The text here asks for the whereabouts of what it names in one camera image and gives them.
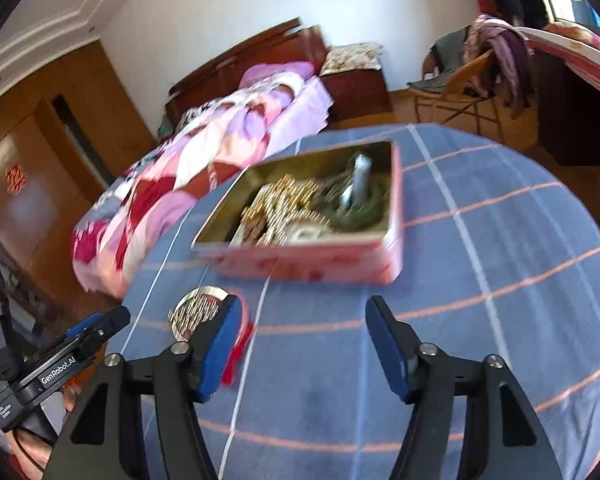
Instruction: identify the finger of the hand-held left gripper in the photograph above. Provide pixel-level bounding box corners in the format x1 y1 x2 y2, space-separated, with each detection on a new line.
64 305 132 347

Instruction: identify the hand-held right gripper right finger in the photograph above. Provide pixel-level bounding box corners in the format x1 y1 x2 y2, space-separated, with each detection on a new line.
365 295 563 480

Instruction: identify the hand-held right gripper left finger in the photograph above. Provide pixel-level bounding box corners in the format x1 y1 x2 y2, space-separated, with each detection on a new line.
55 292 246 480

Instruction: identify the pink bangle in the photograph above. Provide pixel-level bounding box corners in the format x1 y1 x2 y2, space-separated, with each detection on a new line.
230 296 256 357

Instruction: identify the silver bead chain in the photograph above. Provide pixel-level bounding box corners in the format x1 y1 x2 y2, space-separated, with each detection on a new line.
169 296 222 334

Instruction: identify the silver bangle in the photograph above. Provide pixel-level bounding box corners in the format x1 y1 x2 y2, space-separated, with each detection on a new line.
171 286 232 344

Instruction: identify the pink tin box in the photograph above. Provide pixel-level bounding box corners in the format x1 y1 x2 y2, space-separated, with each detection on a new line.
191 139 405 285

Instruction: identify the green bangle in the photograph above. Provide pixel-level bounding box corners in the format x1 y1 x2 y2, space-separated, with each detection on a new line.
329 180 389 232

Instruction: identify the gold bead necklace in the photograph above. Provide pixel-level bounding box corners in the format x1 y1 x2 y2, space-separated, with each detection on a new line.
237 175 332 247

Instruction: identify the silver metal watch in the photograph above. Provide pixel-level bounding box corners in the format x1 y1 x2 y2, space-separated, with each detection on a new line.
337 152 376 209

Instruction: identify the person's left hand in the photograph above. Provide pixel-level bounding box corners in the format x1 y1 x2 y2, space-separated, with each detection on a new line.
2 427 57 477

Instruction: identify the blue plaid tablecloth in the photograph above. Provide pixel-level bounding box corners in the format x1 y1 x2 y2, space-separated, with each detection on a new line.
120 122 600 480

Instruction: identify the red paper decoration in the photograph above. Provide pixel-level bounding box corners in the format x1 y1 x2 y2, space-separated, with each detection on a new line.
5 162 26 194

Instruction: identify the brown wooden wardrobe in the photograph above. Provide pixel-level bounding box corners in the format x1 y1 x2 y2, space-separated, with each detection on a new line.
0 40 157 281

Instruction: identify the wooden bed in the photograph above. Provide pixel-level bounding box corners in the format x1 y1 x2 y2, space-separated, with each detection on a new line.
70 17 337 296

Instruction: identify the wooden nightstand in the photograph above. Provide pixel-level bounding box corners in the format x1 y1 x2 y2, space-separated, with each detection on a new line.
319 67 394 124

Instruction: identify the wooden chair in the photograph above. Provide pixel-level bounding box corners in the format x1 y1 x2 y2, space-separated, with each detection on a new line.
407 50 511 132

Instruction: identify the purple pillow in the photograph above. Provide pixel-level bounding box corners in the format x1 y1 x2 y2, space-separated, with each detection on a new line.
239 61 315 89

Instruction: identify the floral pillow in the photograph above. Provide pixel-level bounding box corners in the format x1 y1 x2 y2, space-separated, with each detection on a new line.
320 42 384 77

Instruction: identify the dark wooden desk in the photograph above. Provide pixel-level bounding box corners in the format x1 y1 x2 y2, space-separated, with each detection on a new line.
525 25 600 167

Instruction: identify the grey garment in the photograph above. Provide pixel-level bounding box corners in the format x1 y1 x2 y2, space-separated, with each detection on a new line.
407 27 474 94

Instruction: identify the purple pink scarf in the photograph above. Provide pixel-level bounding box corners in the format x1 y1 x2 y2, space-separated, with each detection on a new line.
467 15 534 117

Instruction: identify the floral cushion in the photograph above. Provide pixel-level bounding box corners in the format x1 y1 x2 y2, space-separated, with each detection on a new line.
542 21 600 57

